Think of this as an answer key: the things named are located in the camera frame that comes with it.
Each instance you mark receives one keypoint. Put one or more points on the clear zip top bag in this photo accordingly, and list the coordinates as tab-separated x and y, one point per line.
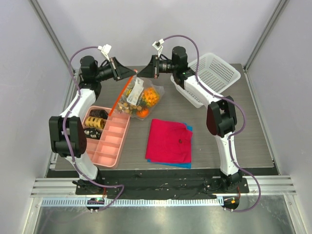
132	93

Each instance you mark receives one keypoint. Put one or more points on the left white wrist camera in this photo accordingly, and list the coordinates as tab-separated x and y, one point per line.
105	49

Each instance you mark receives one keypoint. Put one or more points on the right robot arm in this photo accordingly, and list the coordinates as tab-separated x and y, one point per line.
221	113

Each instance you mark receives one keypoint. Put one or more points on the fake orange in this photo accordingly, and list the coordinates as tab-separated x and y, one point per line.
143	113

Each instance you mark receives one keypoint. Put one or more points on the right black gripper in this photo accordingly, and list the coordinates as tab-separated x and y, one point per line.
156	66

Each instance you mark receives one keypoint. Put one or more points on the white plastic basket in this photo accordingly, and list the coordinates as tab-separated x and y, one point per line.
214	72

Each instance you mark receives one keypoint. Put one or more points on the dark brown rolled cloth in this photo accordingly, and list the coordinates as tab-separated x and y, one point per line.
99	113

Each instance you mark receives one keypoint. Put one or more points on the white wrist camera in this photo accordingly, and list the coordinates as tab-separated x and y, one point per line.
158	45
105	49

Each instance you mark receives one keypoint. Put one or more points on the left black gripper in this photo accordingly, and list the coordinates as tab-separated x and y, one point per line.
120	72

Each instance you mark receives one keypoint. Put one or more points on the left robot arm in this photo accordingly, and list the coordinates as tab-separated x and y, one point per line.
67	137

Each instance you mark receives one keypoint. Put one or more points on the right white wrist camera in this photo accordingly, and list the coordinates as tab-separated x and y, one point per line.
158	45

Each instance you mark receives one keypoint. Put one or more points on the pink compartment tray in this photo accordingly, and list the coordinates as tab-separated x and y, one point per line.
107	150

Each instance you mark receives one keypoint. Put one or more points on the red folded shirt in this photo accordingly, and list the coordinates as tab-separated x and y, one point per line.
169	141

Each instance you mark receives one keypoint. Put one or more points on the black white rolled cloth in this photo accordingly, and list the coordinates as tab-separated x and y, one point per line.
92	133

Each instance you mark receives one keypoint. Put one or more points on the white slotted cable duct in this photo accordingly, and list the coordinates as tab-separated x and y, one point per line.
99	202

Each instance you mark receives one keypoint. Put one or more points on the fake pineapple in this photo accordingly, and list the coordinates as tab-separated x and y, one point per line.
150	96

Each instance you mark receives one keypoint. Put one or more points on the blue folded shirt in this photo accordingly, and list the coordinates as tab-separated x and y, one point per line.
180	165

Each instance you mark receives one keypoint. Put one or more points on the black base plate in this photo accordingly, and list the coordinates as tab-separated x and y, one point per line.
180	184

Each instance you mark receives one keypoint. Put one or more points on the fake brown longan bunch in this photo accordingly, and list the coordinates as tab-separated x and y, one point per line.
127	108

